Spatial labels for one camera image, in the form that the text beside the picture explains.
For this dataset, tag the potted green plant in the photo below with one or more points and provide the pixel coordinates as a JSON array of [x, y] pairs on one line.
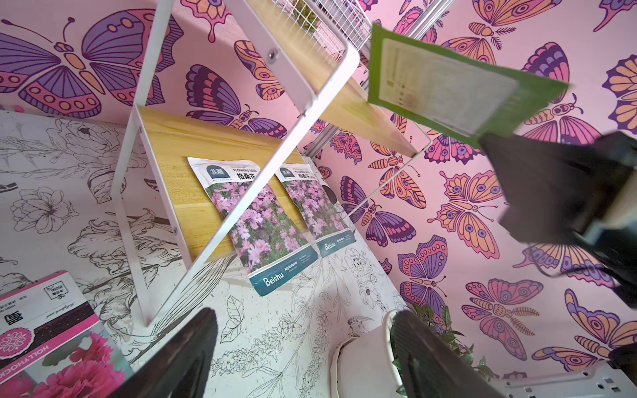
[[365, 366]]

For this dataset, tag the small succulent plant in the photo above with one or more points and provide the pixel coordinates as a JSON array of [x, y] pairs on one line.
[[305, 17]]

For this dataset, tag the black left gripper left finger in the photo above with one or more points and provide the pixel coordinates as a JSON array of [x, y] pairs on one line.
[[181, 367]]

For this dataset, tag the white wire basket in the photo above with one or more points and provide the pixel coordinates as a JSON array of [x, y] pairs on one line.
[[337, 20]]

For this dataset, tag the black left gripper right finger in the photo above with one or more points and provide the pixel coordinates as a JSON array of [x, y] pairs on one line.
[[428, 367]]

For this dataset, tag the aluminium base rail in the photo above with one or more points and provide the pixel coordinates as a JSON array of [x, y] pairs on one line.
[[601, 380]]

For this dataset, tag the pink hollyhock seed bag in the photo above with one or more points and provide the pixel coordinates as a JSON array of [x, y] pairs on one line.
[[53, 343]]

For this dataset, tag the green seed bag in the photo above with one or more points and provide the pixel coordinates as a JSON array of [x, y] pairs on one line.
[[455, 95]]

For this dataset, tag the white and wood shelf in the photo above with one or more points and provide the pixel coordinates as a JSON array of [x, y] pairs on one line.
[[316, 84]]

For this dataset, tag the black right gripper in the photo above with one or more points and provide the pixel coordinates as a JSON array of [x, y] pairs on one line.
[[574, 206]]

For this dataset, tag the purple flower seed bag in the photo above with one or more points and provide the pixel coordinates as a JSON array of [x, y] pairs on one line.
[[270, 246], [319, 214]]

